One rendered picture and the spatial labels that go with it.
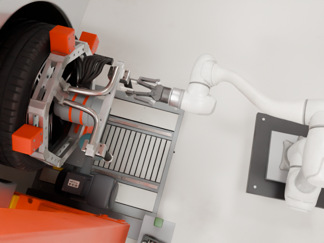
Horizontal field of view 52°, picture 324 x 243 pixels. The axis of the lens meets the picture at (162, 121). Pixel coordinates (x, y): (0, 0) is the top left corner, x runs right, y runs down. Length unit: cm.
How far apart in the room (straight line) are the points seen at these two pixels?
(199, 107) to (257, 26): 141
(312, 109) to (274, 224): 119
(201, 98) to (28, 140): 73
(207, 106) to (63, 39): 66
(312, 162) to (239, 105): 127
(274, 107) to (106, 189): 100
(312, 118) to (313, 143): 10
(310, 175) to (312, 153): 8
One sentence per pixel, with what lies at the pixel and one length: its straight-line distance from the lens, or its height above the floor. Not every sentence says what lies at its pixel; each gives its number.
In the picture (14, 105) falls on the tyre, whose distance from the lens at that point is 131.
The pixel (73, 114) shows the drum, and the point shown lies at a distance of 150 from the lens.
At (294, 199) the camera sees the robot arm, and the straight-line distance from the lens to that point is 185.
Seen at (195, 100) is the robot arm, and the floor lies 88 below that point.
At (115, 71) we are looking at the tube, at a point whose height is 101.
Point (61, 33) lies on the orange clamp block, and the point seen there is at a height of 116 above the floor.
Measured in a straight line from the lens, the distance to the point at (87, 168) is 221.
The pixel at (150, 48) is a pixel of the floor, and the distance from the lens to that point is 260.
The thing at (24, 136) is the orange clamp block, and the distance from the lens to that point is 129.
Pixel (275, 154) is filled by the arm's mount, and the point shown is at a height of 33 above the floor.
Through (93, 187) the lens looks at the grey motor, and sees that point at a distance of 192.
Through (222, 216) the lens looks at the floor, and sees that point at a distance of 231.
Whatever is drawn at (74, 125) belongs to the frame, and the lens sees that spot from 178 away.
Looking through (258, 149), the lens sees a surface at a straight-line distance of 210.
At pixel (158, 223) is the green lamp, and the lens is 162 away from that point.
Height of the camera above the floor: 228
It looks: 73 degrees down
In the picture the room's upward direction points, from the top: 1 degrees counter-clockwise
